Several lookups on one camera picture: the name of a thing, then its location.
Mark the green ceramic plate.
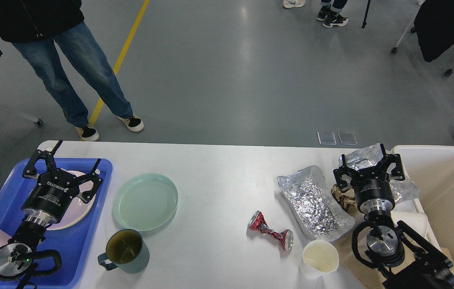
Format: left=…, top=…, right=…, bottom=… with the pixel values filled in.
left=113, top=173, right=178, bottom=232

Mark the person in black sneakers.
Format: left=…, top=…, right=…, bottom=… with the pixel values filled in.
left=316, top=0, right=349, bottom=28

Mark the chair with black jacket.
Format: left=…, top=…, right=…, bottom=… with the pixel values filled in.
left=390, top=0, right=454, bottom=83

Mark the crushed red soda can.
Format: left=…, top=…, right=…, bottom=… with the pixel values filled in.
left=247, top=210, right=294, bottom=252

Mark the blue plastic tray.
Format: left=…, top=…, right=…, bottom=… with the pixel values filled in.
left=0, top=159, right=113, bottom=289

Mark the person in blue jeans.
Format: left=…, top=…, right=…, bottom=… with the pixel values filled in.
left=0, top=0, right=145, bottom=142

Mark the small crumpled foil sheet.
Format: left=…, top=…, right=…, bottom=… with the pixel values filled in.
left=345, top=143, right=420, bottom=204

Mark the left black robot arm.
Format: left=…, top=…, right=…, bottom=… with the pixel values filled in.
left=0, top=140, right=103, bottom=289

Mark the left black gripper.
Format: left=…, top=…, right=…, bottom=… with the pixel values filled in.
left=21, top=140, right=103, bottom=225

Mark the pink ceramic plate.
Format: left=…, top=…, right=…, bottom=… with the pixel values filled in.
left=47, top=170, right=95, bottom=231

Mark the white paper cup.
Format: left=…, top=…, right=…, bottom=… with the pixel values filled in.
left=299, top=240, right=339, bottom=279

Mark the teal ceramic mug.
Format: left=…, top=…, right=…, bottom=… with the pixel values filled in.
left=97, top=229, right=150, bottom=274

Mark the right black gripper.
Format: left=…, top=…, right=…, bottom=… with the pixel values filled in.
left=333, top=143, right=405, bottom=213

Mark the large crumpled foil tray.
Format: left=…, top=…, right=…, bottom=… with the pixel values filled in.
left=277, top=166, right=355, bottom=242

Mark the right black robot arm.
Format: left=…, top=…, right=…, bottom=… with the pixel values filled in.
left=333, top=144, right=454, bottom=289

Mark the crumpled brown paper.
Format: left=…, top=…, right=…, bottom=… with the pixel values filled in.
left=331, top=184, right=358, bottom=218

